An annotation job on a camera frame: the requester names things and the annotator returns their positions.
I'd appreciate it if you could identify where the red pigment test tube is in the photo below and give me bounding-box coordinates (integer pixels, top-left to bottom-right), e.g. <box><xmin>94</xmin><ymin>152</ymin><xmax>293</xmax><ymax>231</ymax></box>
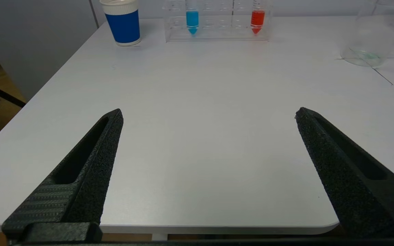
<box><xmin>250</xmin><ymin>0</ymin><xmax>266</xmax><ymax>35</ymax></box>

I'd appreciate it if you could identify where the blue pigment test tube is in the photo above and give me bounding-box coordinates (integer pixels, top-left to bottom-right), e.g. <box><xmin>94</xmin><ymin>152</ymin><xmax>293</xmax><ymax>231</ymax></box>
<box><xmin>185</xmin><ymin>0</ymin><xmax>200</xmax><ymax>36</ymax></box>

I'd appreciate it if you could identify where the blue sleeved paper cup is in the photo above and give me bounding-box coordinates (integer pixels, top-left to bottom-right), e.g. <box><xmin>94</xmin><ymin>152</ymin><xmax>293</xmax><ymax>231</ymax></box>
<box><xmin>100</xmin><ymin>0</ymin><xmax>142</xmax><ymax>46</ymax></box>

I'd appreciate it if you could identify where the clear acrylic test tube rack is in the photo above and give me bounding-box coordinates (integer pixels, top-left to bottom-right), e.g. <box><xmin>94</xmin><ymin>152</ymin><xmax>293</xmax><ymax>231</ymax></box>
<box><xmin>163</xmin><ymin>0</ymin><xmax>273</xmax><ymax>42</ymax></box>

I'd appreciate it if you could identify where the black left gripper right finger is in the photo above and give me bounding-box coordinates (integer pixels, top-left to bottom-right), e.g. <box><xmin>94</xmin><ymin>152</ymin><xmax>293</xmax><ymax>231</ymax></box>
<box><xmin>294</xmin><ymin>107</ymin><xmax>394</xmax><ymax>238</ymax></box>

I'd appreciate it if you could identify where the clear glass beaker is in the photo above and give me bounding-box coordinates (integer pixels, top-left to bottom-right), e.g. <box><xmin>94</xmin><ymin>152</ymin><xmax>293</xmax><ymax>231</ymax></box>
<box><xmin>340</xmin><ymin>0</ymin><xmax>394</xmax><ymax>67</ymax></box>

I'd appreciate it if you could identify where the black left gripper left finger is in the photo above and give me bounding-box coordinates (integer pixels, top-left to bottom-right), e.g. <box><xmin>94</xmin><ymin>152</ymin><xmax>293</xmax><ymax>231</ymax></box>
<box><xmin>1</xmin><ymin>109</ymin><xmax>124</xmax><ymax>240</ymax></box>

